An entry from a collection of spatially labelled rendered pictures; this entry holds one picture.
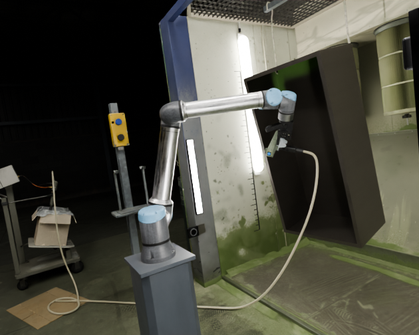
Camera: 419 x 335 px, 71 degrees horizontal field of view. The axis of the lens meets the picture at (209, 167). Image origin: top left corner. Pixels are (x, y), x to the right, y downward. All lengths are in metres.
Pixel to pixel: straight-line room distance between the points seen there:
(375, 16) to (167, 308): 2.63
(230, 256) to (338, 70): 1.76
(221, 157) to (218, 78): 0.69
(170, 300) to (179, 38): 1.95
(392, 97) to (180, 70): 1.75
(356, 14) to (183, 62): 1.52
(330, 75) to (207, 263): 1.75
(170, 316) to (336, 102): 1.46
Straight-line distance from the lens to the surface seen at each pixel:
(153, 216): 1.57
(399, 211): 2.96
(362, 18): 3.02
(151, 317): 1.67
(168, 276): 1.61
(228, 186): 2.64
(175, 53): 2.56
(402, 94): 2.87
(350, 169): 1.92
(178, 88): 2.48
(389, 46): 2.92
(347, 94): 1.95
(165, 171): 1.72
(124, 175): 2.46
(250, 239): 2.87
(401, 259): 2.87
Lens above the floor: 1.22
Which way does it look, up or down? 5 degrees down
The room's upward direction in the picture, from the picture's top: 8 degrees counter-clockwise
